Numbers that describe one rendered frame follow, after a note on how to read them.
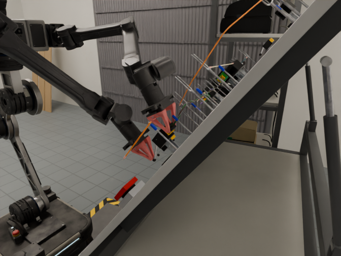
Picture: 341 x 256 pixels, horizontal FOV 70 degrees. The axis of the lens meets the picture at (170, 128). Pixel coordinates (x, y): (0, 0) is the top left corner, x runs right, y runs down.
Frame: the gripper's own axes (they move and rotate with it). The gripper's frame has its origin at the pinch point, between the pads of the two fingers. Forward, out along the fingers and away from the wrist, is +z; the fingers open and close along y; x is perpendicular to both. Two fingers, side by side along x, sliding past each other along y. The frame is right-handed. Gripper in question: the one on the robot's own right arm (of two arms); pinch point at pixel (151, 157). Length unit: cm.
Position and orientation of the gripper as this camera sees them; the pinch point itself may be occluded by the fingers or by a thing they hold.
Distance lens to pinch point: 88.1
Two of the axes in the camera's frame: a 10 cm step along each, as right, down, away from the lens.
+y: 5.1, -4.3, 7.4
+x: -5.8, 4.7, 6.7
